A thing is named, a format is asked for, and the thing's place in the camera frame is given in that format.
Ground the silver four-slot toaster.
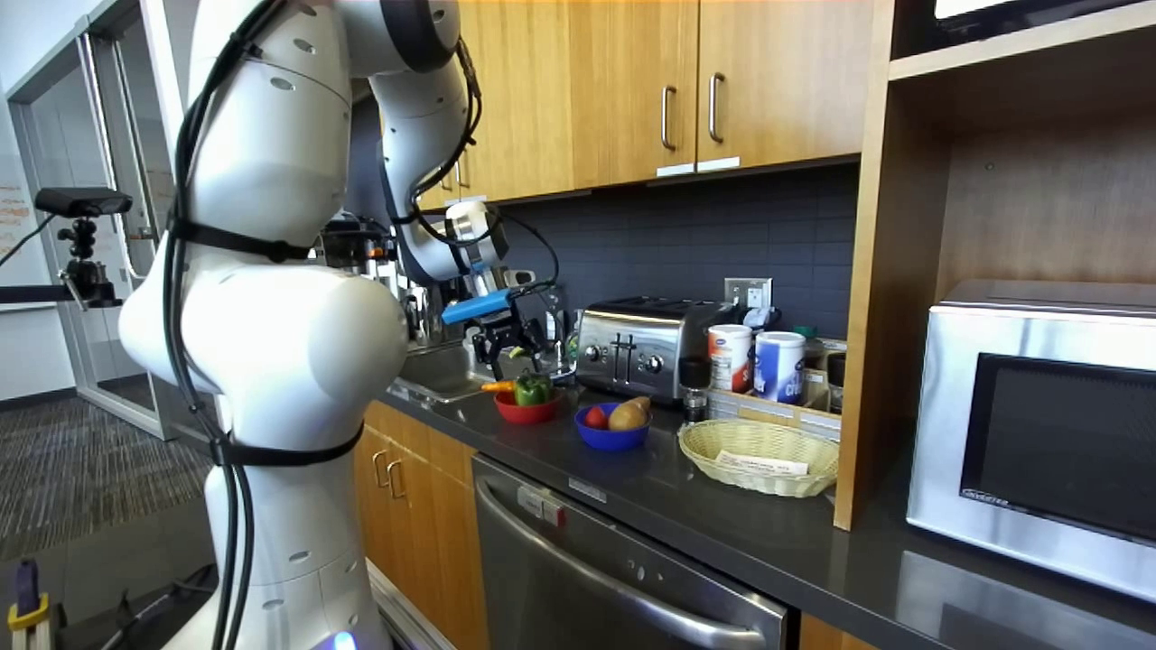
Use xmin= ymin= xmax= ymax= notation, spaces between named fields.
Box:
xmin=575 ymin=296 xmax=716 ymax=409

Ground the red plastic bowl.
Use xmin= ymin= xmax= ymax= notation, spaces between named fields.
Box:
xmin=491 ymin=390 xmax=566 ymax=428

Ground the black-capped spice shaker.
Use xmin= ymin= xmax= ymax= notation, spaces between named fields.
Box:
xmin=677 ymin=351 xmax=716 ymax=421

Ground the purple and yellow tool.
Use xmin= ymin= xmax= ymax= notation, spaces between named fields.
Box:
xmin=2 ymin=557 xmax=56 ymax=650

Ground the black camera on tripod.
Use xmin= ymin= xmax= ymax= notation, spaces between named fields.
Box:
xmin=32 ymin=184 xmax=136 ymax=309

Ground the stainless steel microwave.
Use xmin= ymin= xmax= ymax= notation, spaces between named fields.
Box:
xmin=903 ymin=280 xmax=1156 ymax=607

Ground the white wall outlet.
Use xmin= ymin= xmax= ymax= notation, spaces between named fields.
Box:
xmin=721 ymin=273 xmax=778 ymax=317

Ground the wooden wall cabinet door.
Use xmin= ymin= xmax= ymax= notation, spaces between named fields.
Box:
xmin=692 ymin=0 xmax=878 ymax=173
xmin=565 ymin=0 xmax=704 ymax=195
xmin=412 ymin=0 xmax=578 ymax=214

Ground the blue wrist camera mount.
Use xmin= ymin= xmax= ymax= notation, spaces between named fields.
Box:
xmin=437 ymin=285 xmax=518 ymax=333

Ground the white and red canister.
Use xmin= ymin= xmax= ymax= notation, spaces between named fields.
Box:
xmin=704 ymin=321 xmax=758 ymax=397

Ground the wooden base cabinet under sink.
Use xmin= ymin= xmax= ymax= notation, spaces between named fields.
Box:
xmin=349 ymin=397 xmax=491 ymax=650

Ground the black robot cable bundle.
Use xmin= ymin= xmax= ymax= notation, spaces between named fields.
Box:
xmin=160 ymin=0 xmax=296 ymax=650

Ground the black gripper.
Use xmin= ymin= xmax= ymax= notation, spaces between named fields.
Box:
xmin=467 ymin=306 xmax=550 ymax=390

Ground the blue plastic bowl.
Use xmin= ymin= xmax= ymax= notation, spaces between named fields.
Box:
xmin=569 ymin=409 xmax=655 ymax=457

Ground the white and blue canister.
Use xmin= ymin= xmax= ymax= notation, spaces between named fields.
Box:
xmin=752 ymin=327 xmax=810 ymax=409

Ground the tall wooden shelf unit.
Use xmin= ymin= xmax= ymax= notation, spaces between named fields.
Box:
xmin=830 ymin=0 xmax=1156 ymax=535

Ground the stainless steel dishwasher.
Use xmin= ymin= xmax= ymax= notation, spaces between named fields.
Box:
xmin=469 ymin=450 xmax=803 ymax=650

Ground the pale wicker basket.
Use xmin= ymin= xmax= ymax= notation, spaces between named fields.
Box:
xmin=677 ymin=414 xmax=845 ymax=503

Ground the green pepper toy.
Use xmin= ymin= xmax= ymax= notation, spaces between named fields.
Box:
xmin=513 ymin=376 xmax=561 ymax=411

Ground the stainless steel sink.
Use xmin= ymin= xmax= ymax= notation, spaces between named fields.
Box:
xmin=384 ymin=338 xmax=513 ymax=409

